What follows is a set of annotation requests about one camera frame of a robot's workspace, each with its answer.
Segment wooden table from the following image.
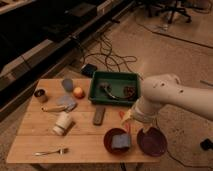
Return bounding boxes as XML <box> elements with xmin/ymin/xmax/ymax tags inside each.
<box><xmin>5</xmin><ymin>78</ymin><xmax>161</xmax><ymax>166</ymax></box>

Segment dark tool in tray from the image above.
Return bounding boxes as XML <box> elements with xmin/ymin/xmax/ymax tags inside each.
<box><xmin>99</xmin><ymin>82</ymin><xmax>117</xmax><ymax>99</ymax></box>

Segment blue grey cloth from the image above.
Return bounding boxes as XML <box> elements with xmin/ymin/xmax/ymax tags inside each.
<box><xmin>56</xmin><ymin>95</ymin><xmax>77</xmax><ymax>112</ymax></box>

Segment black floor cables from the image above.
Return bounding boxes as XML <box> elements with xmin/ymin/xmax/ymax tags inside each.
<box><xmin>71</xmin><ymin>31</ymin><xmax>139</xmax><ymax>74</ymax></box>

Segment silver fork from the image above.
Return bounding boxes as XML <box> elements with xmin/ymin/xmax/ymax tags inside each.
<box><xmin>34</xmin><ymin>148</ymin><xmax>69</xmax><ymax>156</ymax></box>

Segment black power adapter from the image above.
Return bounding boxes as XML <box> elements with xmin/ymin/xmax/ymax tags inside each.
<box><xmin>81</xmin><ymin>64</ymin><xmax>97</xmax><ymax>77</ymax></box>

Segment black box on floor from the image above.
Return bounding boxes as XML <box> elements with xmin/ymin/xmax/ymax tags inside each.
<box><xmin>200</xmin><ymin>139</ymin><xmax>213</xmax><ymax>150</ymax></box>

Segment dark purple plate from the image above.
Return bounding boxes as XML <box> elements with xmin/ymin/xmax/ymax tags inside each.
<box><xmin>137</xmin><ymin>127</ymin><xmax>167</xmax><ymax>157</ymax></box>

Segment dark rectangular remote block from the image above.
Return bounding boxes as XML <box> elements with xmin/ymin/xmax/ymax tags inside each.
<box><xmin>93</xmin><ymin>106</ymin><xmax>105</xmax><ymax>126</ymax></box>

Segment brown object in tray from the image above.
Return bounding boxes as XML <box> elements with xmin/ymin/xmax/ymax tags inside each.
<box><xmin>123</xmin><ymin>86</ymin><xmax>136</xmax><ymax>98</ymax></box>

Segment black office chair base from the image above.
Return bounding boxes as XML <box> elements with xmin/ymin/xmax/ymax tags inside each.
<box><xmin>141</xmin><ymin>0</ymin><xmax>192</xmax><ymax>24</ymax></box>

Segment small metal cup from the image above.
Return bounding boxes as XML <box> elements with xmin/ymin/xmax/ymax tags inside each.
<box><xmin>34</xmin><ymin>89</ymin><xmax>47</xmax><ymax>103</ymax></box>

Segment orange handled tool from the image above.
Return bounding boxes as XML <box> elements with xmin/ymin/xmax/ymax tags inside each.
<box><xmin>119</xmin><ymin>111</ymin><xmax>131</xmax><ymax>133</ymax></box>

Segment red-brown bowl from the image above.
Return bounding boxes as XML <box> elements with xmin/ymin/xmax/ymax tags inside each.
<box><xmin>103</xmin><ymin>128</ymin><xmax>132</xmax><ymax>155</ymax></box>

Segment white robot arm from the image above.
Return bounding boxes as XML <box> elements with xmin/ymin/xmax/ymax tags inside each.
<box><xmin>122</xmin><ymin>74</ymin><xmax>213</xmax><ymax>123</ymax></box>

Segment orange apple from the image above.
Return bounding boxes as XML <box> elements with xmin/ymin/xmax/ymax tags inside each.
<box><xmin>73</xmin><ymin>87</ymin><xmax>85</xmax><ymax>99</ymax></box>

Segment banana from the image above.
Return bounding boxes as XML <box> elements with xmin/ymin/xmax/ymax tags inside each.
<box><xmin>41</xmin><ymin>105</ymin><xmax>67</xmax><ymax>112</ymax></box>

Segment blue sponge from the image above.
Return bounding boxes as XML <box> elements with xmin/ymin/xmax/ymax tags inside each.
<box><xmin>111</xmin><ymin>134</ymin><xmax>131</xmax><ymax>149</ymax></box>

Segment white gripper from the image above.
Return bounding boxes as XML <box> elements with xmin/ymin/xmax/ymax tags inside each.
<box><xmin>121</xmin><ymin>99</ymin><xmax>163</xmax><ymax>124</ymax></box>

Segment green plastic tray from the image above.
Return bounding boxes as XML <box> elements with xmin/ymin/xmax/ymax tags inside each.
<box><xmin>88</xmin><ymin>71</ymin><xmax>141</xmax><ymax>106</ymax></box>

